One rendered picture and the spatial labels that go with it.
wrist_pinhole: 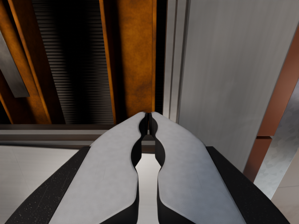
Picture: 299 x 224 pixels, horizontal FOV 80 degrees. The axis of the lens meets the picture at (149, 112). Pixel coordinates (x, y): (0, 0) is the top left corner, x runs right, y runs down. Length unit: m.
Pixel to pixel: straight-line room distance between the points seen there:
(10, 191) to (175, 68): 0.28
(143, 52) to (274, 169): 0.46
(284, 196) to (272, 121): 1.89
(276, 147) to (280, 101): 0.29
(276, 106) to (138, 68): 0.23
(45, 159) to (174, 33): 0.21
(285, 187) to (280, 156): 1.49
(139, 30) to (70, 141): 0.21
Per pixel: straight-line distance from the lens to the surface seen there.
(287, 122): 0.51
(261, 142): 0.29
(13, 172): 0.30
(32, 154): 0.26
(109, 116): 0.56
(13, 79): 0.38
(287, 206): 2.31
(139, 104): 0.38
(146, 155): 0.22
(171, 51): 0.19
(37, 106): 0.45
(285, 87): 0.26
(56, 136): 0.26
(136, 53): 0.34
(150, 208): 0.31
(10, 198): 0.35
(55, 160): 0.26
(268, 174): 0.61
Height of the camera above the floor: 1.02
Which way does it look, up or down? 60 degrees down
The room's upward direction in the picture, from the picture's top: 180 degrees counter-clockwise
